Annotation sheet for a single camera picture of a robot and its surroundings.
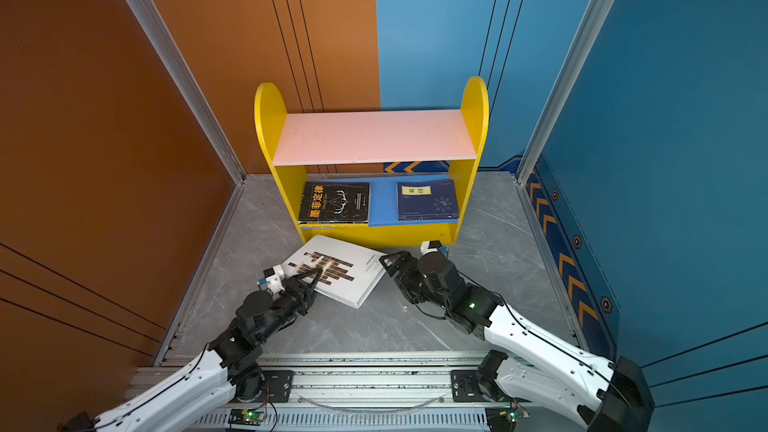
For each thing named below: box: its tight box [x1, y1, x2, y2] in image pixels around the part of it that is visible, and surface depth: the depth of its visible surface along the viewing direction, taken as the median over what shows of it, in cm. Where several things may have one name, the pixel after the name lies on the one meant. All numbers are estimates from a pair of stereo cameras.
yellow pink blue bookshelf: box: [383, 77, 489, 247], surface depth 79 cm
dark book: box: [298, 182, 370, 225], surface depth 91 cm
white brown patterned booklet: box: [282, 234, 387, 309], surface depth 79 cm
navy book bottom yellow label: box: [397, 179, 460, 221], surface depth 92 cm
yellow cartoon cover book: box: [298, 222, 369, 228], surface depth 89 cm
